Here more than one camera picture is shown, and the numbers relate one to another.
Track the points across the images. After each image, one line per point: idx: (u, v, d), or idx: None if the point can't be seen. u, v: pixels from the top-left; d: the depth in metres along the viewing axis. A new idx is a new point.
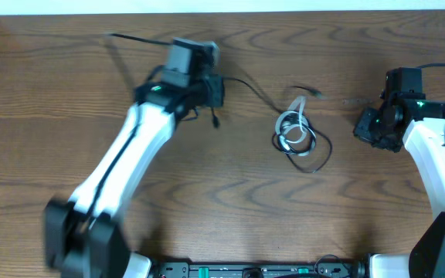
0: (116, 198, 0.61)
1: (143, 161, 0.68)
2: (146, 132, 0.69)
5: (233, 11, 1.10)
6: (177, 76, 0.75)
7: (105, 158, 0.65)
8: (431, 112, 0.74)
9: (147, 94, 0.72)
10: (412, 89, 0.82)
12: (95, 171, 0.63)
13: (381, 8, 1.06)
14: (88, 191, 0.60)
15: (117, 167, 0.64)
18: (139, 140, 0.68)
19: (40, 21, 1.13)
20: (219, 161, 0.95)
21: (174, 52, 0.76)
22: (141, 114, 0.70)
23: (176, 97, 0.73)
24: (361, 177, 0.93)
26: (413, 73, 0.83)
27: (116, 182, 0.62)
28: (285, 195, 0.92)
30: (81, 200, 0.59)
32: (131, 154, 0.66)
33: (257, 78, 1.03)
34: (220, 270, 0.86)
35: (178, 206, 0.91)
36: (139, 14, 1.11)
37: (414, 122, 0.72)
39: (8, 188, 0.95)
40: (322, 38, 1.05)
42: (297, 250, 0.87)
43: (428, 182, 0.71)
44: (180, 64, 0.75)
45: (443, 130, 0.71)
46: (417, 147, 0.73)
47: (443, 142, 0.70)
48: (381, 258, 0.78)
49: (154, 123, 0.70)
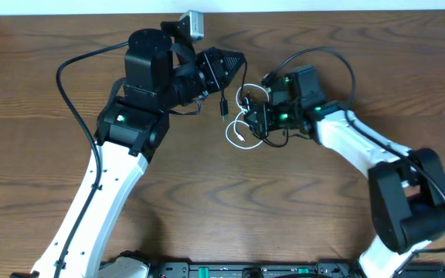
0: (80, 267, 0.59)
1: (112, 211, 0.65)
2: (110, 181, 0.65)
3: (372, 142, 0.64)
5: (233, 12, 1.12)
6: (144, 95, 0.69)
7: (69, 216, 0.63)
8: (330, 110, 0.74)
9: (113, 128, 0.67)
10: (311, 92, 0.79)
12: (59, 233, 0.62)
13: (378, 8, 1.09)
14: (52, 256, 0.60)
15: (80, 228, 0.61)
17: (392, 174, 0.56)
18: (102, 193, 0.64)
19: (42, 21, 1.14)
20: (219, 161, 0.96)
21: (135, 69, 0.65)
22: (103, 161, 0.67)
23: (144, 127, 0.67)
24: (361, 177, 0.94)
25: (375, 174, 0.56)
26: (307, 75, 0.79)
27: (82, 242, 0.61)
28: (285, 195, 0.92)
30: (45, 268, 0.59)
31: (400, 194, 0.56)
32: (94, 210, 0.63)
33: (257, 77, 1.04)
34: (220, 270, 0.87)
35: (178, 206, 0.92)
36: (140, 14, 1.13)
37: (320, 123, 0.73)
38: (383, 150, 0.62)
39: (7, 189, 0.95)
40: (321, 38, 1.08)
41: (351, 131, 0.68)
42: (297, 250, 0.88)
43: (354, 162, 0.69)
44: (143, 82, 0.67)
45: (343, 116, 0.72)
46: (334, 141, 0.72)
47: (347, 124, 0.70)
48: (368, 257, 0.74)
49: (119, 167, 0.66)
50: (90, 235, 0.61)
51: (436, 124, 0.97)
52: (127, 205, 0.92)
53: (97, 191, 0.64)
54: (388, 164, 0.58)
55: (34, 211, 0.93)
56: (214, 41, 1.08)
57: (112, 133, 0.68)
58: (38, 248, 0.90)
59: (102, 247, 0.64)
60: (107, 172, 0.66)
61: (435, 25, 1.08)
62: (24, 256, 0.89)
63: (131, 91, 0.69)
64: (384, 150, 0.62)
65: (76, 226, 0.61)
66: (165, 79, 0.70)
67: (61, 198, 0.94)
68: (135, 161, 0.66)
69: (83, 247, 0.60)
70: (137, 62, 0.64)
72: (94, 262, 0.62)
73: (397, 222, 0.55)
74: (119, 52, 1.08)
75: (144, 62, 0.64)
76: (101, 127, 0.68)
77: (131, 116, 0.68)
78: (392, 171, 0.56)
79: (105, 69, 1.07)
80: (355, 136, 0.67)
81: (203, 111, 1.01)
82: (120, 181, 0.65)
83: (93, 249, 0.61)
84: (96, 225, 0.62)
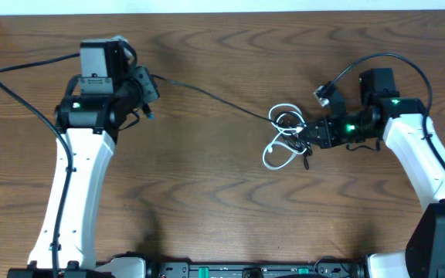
0: (75, 244, 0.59)
1: (92, 190, 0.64)
2: (82, 161, 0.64)
3: (444, 172, 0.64)
5: (234, 12, 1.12)
6: (100, 83, 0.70)
7: (51, 204, 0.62)
8: (405, 107, 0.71)
9: (72, 115, 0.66)
10: (385, 89, 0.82)
12: (46, 221, 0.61)
13: (378, 8, 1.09)
14: (45, 243, 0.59)
15: (66, 210, 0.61)
17: None
18: (78, 174, 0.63)
19: (42, 21, 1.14)
20: (219, 161, 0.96)
21: (87, 58, 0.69)
22: (71, 144, 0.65)
23: (101, 109, 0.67)
24: (361, 177, 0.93)
25: (437, 214, 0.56)
26: (385, 74, 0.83)
27: (70, 222, 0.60)
28: (285, 195, 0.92)
30: (42, 256, 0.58)
31: None
32: (75, 191, 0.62)
33: (257, 78, 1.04)
34: (220, 270, 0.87)
35: (178, 206, 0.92)
36: (140, 13, 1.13)
37: (392, 120, 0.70)
38: None
39: (7, 189, 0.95)
40: (322, 38, 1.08)
41: (424, 146, 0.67)
42: (297, 250, 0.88)
43: (412, 174, 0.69)
44: (98, 69, 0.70)
45: (420, 123, 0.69)
46: (398, 144, 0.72)
47: (421, 136, 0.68)
48: (378, 258, 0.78)
49: (87, 147, 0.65)
50: (76, 214, 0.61)
51: (436, 124, 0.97)
52: (127, 205, 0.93)
53: (73, 173, 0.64)
54: None
55: (34, 211, 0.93)
56: (214, 41, 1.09)
57: (73, 121, 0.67)
58: None
59: (92, 225, 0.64)
60: (78, 154, 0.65)
61: (436, 26, 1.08)
62: (24, 256, 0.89)
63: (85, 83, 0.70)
64: None
65: (62, 209, 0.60)
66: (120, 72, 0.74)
67: None
68: (100, 137, 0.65)
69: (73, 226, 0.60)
70: (91, 48, 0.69)
72: (88, 238, 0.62)
73: (436, 266, 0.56)
74: None
75: (98, 47, 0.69)
76: (60, 116, 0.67)
77: (86, 103, 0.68)
78: None
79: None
80: (427, 154, 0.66)
81: (204, 111, 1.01)
82: (91, 161, 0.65)
83: (84, 226, 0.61)
84: (81, 204, 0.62)
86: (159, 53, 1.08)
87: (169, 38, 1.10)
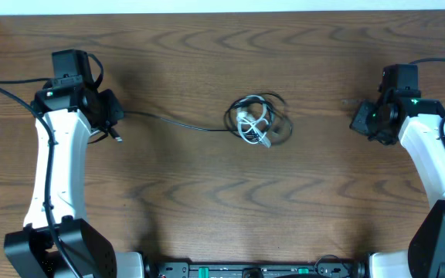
0: (66, 202, 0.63)
1: (76, 157, 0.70)
2: (62, 135, 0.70)
3: None
5: (233, 12, 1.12)
6: (72, 79, 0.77)
7: (38, 176, 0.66)
8: (424, 108, 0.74)
9: (48, 100, 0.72)
10: (407, 86, 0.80)
12: (35, 190, 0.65)
13: (378, 8, 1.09)
14: (36, 208, 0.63)
15: (53, 176, 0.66)
17: None
18: (60, 146, 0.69)
19: (42, 22, 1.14)
20: (219, 161, 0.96)
21: (59, 59, 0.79)
22: (50, 123, 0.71)
23: (74, 94, 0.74)
24: (361, 177, 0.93)
25: (443, 211, 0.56)
26: (409, 69, 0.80)
27: (59, 184, 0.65)
28: (285, 195, 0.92)
30: (36, 221, 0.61)
31: None
32: (59, 160, 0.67)
33: (257, 78, 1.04)
34: (220, 270, 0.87)
35: (178, 206, 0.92)
36: (140, 13, 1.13)
37: (409, 118, 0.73)
38: None
39: (6, 189, 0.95)
40: (322, 38, 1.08)
41: (439, 146, 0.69)
42: (297, 250, 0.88)
43: (424, 173, 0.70)
44: (69, 69, 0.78)
45: (436, 123, 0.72)
46: (412, 142, 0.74)
47: (437, 136, 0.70)
48: (380, 257, 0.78)
49: (66, 122, 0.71)
50: (63, 177, 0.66)
51: None
52: (127, 205, 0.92)
53: (56, 146, 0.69)
54: None
55: None
56: (214, 41, 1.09)
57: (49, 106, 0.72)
58: None
59: (81, 190, 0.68)
60: (57, 130, 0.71)
61: (436, 26, 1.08)
62: None
63: (57, 82, 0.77)
64: None
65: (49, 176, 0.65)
66: (90, 76, 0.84)
67: None
68: (75, 114, 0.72)
69: (59, 188, 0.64)
70: (62, 54, 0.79)
72: (79, 198, 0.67)
73: (438, 263, 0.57)
74: (119, 52, 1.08)
75: (69, 53, 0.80)
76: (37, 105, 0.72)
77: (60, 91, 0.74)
78: None
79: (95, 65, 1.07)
80: (441, 154, 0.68)
81: (204, 111, 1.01)
82: (71, 133, 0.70)
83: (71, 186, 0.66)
84: (66, 167, 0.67)
86: (159, 54, 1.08)
87: (169, 38, 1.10)
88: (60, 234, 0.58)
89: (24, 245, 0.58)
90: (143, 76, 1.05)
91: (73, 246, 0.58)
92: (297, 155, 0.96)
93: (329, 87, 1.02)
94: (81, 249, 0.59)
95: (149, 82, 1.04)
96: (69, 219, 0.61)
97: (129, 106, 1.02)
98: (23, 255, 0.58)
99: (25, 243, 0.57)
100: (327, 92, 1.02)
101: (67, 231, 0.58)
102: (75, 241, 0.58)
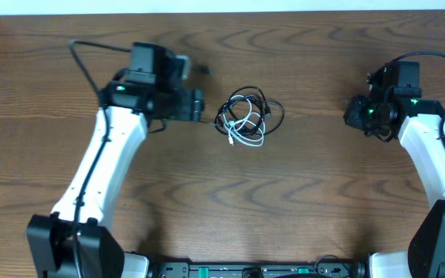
0: (97, 204, 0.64)
1: (120, 162, 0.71)
2: (117, 134, 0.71)
3: None
5: (233, 12, 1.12)
6: (144, 77, 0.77)
7: (83, 167, 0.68)
8: (424, 108, 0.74)
9: (117, 94, 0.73)
10: (407, 85, 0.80)
12: (75, 179, 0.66)
13: (377, 8, 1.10)
14: (69, 200, 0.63)
15: (95, 172, 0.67)
17: None
18: (112, 145, 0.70)
19: (41, 21, 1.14)
20: (219, 161, 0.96)
21: (138, 53, 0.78)
22: (110, 119, 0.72)
23: (142, 96, 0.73)
24: (361, 177, 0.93)
25: (443, 211, 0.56)
26: (410, 68, 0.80)
27: (99, 184, 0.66)
28: (285, 195, 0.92)
30: (63, 212, 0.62)
31: None
32: (106, 160, 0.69)
33: (257, 78, 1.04)
34: (220, 270, 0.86)
35: (178, 207, 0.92)
36: (140, 14, 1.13)
37: (408, 118, 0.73)
38: None
39: (7, 189, 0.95)
40: (321, 38, 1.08)
41: (439, 146, 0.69)
42: (297, 250, 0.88)
43: (424, 174, 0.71)
44: (145, 65, 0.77)
45: (436, 123, 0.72)
46: (412, 143, 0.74)
47: (436, 136, 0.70)
48: (380, 257, 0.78)
49: (123, 123, 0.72)
50: (104, 178, 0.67)
51: None
52: (127, 205, 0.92)
53: (107, 144, 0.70)
54: None
55: (34, 211, 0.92)
56: (213, 41, 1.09)
57: (116, 100, 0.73)
58: None
59: (113, 197, 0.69)
60: (113, 129, 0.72)
61: (436, 25, 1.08)
62: (24, 256, 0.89)
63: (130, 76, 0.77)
64: None
65: (92, 171, 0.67)
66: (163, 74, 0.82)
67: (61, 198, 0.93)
68: (137, 118, 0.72)
69: (97, 188, 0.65)
70: (143, 47, 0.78)
72: (108, 203, 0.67)
73: (436, 263, 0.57)
74: (119, 52, 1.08)
75: (151, 49, 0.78)
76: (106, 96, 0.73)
77: (130, 88, 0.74)
78: None
79: (93, 60, 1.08)
80: (442, 154, 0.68)
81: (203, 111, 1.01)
82: (128, 136, 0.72)
83: (109, 190, 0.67)
84: (109, 171, 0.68)
86: None
87: (169, 38, 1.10)
88: (84, 238, 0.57)
89: (47, 234, 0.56)
90: None
91: (90, 252, 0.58)
92: (297, 155, 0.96)
93: (329, 87, 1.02)
94: (97, 256, 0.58)
95: None
96: (94, 224, 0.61)
97: None
98: (41, 242, 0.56)
99: (47, 232, 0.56)
100: (327, 92, 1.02)
101: (90, 236, 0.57)
102: (93, 247, 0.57)
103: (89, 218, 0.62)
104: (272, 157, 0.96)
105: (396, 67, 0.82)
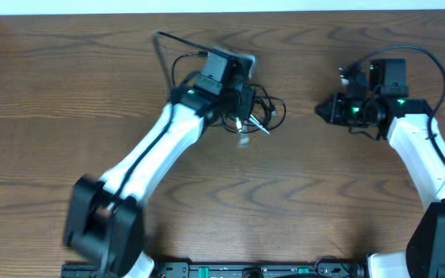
0: (139, 187, 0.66)
1: (171, 154, 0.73)
2: (176, 130, 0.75)
3: None
5: (233, 11, 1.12)
6: (212, 84, 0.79)
7: (140, 146, 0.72)
8: (411, 108, 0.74)
9: (184, 97, 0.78)
10: (395, 83, 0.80)
12: (130, 155, 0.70)
13: (377, 8, 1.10)
14: (118, 174, 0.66)
15: (148, 156, 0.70)
17: None
18: (169, 137, 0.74)
19: (41, 21, 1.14)
20: (219, 161, 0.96)
21: (212, 61, 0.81)
22: (177, 114, 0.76)
23: (206, 103, 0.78)
24: (361, 177, 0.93)
25: (439, 213, 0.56)
26: (395, 66, 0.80)
27: (147, 169, 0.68)
28: (285, 195, 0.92)
30: (110, 181, 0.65)
31: None
32: (161, 149, 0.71)
33: (257, 78, 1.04)
34: (220, 270, 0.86)
35: (178, 206, 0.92)
36: (140, 13, 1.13)
37: (396, 119, 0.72)
38: None
39: (7, 189, 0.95)
40: (321, 38, 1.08)
41: (428, 146, 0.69)
42: (297, 250, 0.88)
43: (415, 174, 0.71)
44: (216, 72, 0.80)
45: (422, 124, 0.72)
46: (401, 143, 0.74)
47: (426, 136, 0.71)
48: (379, 258, 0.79)
49: (187, 121, 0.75)
50: (154, 164, 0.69)
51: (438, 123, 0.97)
52: None
53: (166, 134, 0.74)
54: None
55: (34, 211, 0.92)
56: (214, 40, 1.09)
57: (181, 103, 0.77)
58: (39, 248, 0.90)
59: (154, 186, 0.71)
60: (176, 123, 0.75)
61: (436, 25, 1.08)
62: (25, 256, 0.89)
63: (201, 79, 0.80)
64: None
65: (146, 154, 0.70)
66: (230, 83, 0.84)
67: (61, 198, 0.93)
68: (198, 121, 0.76)
69: (146, 164, 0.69)
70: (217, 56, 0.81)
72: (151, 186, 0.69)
73: (436, 265, 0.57)
74: (119, 52, 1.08)
75: (225, 58, 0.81)
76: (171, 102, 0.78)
77: (195, 96, 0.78)
78: None
79: (93, 60, 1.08)
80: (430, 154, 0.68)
81: None
82: (184, 131, 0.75)
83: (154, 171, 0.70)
84: (160, 159, 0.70)
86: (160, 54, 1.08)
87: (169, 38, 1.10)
88: (120, 208, 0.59)
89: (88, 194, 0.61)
90: (143, 76, 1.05)
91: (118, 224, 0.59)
92: (298, 154, 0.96)
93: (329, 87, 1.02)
94: (125, 234, 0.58)
95: (150, 81, 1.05)
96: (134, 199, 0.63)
97: (129, 108, 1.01)
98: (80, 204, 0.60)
99: (89, 194, 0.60)
100: (328, 91, 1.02)
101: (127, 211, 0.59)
102: (126, 222, 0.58)
103: (130, 195, 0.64)
104: (272, 157, 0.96)
105: (381, 66, 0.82)
